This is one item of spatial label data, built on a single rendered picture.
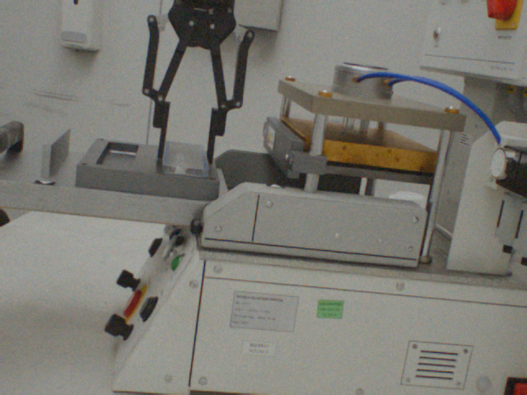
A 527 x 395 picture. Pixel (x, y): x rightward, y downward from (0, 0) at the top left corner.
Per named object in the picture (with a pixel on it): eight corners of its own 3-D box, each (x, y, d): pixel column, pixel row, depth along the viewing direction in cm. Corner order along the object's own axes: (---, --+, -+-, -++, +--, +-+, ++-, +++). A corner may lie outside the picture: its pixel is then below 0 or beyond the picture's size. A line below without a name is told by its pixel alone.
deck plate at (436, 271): (467, 217, 116) (468, 212, 115) (588, 295, 82) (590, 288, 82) (192, 188, 109) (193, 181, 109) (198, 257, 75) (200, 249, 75)
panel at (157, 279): (129, 288, 109) (192, 190, 107) (112, 382, 80) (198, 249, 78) (118, 282, 109) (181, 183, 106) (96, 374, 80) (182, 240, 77)
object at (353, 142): (387, 156, 104) (398, 93, 102) (441, 188, 83) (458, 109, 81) (275, 142, 101) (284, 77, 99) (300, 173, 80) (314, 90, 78)
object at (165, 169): (163, 155, 99) (165, 140, 98) (202, 160, 100) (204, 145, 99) (160, 183, 81) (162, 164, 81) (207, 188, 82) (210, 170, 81)
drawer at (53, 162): (218, 193, 103) (225, 141, 101) (228, 235, 82) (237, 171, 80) (12, 170, 99) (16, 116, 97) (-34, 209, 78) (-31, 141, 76)
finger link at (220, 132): (218, 95, 89) (241, 98, 90) (214, 134, 90) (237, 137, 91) (219, 96, 88) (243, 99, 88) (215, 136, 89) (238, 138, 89)
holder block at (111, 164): (210, 168, 101) (212, 151, 100) (217, 201, 82) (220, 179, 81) (95, 155, 99) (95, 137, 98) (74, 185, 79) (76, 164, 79)
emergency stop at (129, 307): (132, 313, 96) (147, 289, 96) (131, 324, 93) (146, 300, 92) (123, 307, 96) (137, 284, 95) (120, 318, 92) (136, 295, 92)
